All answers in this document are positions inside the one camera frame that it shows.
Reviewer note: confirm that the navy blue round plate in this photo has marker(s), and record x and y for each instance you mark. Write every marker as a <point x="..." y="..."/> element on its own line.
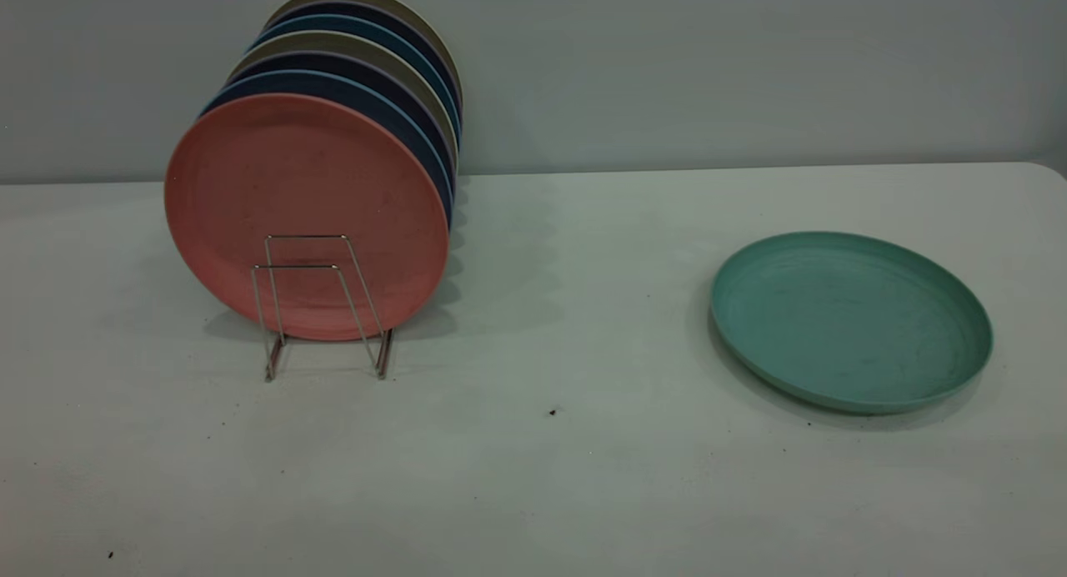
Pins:
<point x="333" y="84"/>

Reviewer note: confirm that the dark purple round plate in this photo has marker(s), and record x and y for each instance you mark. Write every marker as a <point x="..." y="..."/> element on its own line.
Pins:
<point x="360" y="67"/>
<point x="360" y="10"/>

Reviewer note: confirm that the green round plate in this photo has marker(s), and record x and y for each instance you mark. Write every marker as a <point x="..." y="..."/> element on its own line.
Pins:
<point x="850" y="318"/>

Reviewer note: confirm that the teal blue round plate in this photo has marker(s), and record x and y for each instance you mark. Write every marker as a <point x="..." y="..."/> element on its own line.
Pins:
<point x="350" y="24"/>

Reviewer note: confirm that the pink round plate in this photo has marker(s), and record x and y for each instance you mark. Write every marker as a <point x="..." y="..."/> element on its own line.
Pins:
<point x="300" y="177"/>

